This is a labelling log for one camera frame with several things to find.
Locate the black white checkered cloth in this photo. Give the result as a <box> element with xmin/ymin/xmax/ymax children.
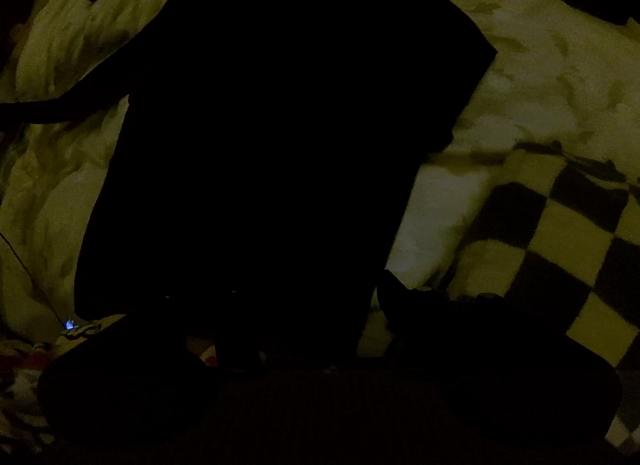
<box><xmin>442</xmin><ymin>142</ymin><xmax>639</xmax><ymax>456</ymax></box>

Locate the black t-shirt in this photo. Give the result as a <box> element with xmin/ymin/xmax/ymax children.
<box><xmin>67</xmin><ymin>0</ymin><xmax>497</xmax><ymax>325</ymax></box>

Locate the thin black cable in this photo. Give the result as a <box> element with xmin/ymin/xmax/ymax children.
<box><xmin>0</xmin><ymin>231</ymin><xmax>72</xmax><ymax>325</ymax></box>

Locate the floral light bed sheet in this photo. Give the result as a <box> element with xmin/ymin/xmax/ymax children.
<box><xmin>1</xmin><ymin>0</ymin><xmax>639</xmax><ymax>341</ymax></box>

